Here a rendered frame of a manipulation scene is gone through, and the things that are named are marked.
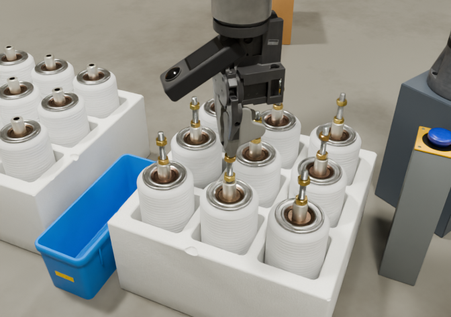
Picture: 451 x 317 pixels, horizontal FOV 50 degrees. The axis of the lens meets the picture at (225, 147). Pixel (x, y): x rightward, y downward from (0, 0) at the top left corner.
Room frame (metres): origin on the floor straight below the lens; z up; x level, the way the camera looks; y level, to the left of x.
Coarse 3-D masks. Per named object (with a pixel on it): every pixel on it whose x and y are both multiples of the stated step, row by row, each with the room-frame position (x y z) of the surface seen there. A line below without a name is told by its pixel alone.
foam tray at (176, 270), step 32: (288, 192) 0.67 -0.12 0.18; (352, 192) 0.67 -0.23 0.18; (128, 224) 0.59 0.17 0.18; (192, 224) 0.59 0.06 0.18; (352, 224) 0.59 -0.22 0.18; (128, 256) 0.58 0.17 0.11; (160, 256) 0.55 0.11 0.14; (192, 256) 0.53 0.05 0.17; (224, 256) 0.52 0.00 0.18; (256, 256) 0.52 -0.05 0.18; (128, 288) 0.59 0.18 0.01; (160, 288) 0.56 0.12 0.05; (192, 288) 0.53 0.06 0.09; (224, 288) 0.50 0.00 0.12; (256, 288) 0.48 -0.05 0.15; (288, 288) 0.46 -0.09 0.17; (320, 288) 0.46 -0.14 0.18
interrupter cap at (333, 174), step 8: (304, 160) 0.67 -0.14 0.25; (312, 160) 0.67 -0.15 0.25; (328, 160) 0.67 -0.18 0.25; (304, 168) 0.65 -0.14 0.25; (312, 168) 0.65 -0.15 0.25; (328, 168) 0.65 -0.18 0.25; (336, 168) 0.65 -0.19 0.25; (312, 176) 0.63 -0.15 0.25; (320, 176) 0.63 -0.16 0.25; (328, 176) 0.63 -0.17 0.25; (336, 176) 0.63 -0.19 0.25; (320, 184) 0.61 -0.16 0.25; (328, 184) 0.61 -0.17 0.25
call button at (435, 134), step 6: (432, 132) 0.65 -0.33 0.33; (438, 132) 0.65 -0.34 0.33; (444, 132) 0.65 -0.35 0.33; (450, 132) 0.65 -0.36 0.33; (432, 138) 0.64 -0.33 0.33; (438, 138) 0.63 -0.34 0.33; (444, 138) 0.63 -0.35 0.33; (450, 138) 0.63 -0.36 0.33; (438, 144) 0.63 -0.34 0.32; (444, 144) 0.62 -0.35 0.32
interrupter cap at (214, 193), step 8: (216, 184) 0.61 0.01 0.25; (240, 184) 0.61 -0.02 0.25; (208, 192) 0.59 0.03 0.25; (216, 192) 0.59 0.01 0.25; (240, 192) 0.59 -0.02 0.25; (248, 192) 0.59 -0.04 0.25; (208, 200) 0.57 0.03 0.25; (216, 200) 0.57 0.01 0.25; (224, 200) 0.57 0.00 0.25; (232, 200) 0.57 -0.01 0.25; (240, 200) 0.57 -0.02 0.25; (248, 200) 0.57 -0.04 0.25; (216, 208) 0.55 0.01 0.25; (224, 208) 0.55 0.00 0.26; (232, 208) 0.55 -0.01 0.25; (240, 208) 0.55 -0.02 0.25
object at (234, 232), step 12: (204, 192) 0.59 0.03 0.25; (204, 204) 0.57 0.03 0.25; (252, 204) 0.57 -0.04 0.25; (204, 216) 0.56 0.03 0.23; (216, 216) 0.54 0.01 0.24; (228, 216) 0.54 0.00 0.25; (240, 216) 0.54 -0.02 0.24; (252, 216) 0.56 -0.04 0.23; (204, 228) 0.56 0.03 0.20; (216, 228) 0.54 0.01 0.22; (228, 228) 0.54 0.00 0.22; (240, 228) 0.54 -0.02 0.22; (252, 228) 0.56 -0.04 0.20; (204, 240) 0.56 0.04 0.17; (216, 240) 0.54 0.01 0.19; (228, 240) 0.54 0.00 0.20; (240, 240) 0.54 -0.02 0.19; (252, 240) 0.56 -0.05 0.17; (240, 252) 0.54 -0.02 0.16
